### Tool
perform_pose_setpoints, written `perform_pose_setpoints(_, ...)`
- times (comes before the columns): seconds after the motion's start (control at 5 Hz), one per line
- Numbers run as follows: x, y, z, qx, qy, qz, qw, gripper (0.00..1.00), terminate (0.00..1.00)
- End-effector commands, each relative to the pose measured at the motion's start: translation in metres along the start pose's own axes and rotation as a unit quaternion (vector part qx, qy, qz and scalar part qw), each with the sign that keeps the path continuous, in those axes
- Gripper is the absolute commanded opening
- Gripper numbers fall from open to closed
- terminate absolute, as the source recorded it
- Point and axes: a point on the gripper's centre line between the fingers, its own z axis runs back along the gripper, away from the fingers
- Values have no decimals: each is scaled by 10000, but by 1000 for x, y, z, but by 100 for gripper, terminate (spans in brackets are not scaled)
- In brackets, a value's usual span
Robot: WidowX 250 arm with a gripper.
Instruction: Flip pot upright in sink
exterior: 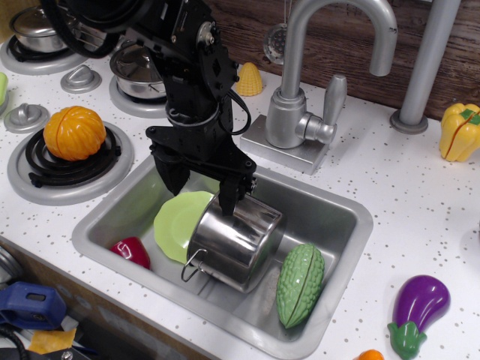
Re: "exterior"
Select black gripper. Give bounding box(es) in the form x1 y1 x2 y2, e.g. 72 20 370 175
145 125 257 216

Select stainless steel pot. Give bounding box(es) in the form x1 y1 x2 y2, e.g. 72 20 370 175
181 195 286 293

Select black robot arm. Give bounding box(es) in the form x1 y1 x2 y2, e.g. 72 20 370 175
41 1 256 216

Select lidded steel pot middle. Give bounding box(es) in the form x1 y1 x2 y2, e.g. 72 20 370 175
109 44 167 101

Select lidded steel pot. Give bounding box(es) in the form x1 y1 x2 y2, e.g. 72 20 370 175
9 6 68 53
109 44 167 101

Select grey metal sink basin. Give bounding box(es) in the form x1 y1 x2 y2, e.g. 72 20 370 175
72 157 373 359

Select lidded steel pot back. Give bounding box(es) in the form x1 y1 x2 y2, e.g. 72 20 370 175
9 6 68 53

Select light green plastic plate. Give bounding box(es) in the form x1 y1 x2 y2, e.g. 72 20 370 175
154 190 214 264

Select silver toy faucet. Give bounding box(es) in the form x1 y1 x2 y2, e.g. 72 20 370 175
239 0 398 176

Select red toy pepper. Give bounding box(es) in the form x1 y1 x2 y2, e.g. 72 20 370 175
109 236 151 269

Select yellow toy corn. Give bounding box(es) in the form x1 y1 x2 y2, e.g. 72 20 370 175
236 62 263 97

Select green toy bitter gourd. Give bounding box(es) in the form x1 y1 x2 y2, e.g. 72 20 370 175
276 244 325 329

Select orange toy pumpkin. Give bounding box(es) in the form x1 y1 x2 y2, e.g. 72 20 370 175
43 106 107 161

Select hanging clear strainer spoon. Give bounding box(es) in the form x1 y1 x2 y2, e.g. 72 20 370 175
262 1 293 65

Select grey stove knob upper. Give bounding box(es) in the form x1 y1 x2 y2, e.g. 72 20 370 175
60 64 102 94

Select grey stove knob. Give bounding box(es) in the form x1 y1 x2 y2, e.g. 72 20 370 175
60 64 102 94
4 103 50 134

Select front stove burner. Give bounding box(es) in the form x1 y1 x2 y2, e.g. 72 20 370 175
7 123 134 206

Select grey stove knob lower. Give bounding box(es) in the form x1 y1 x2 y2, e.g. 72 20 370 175
4 103 50 134

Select blue clamp tool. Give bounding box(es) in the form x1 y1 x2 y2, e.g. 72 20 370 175
1 281 67 330

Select light green object left edge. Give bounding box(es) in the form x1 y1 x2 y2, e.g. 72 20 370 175
0 72 9 115

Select back stove burner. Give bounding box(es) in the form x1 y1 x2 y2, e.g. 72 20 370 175
1 41 86 76

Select yellow cloth piece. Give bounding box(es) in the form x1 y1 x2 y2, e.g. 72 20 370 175
28 328 77 355

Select orange toy fruit bottom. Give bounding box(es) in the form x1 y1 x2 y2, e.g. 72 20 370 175
355 349 385 360

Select purple toy eggplant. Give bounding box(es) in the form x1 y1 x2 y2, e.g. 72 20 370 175
387 275 451 359

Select yellow toy bell pepper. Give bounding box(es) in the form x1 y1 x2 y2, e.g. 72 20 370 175
439 103 479 162

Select grey vertical pole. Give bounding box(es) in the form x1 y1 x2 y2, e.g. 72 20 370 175
390 0 461 135

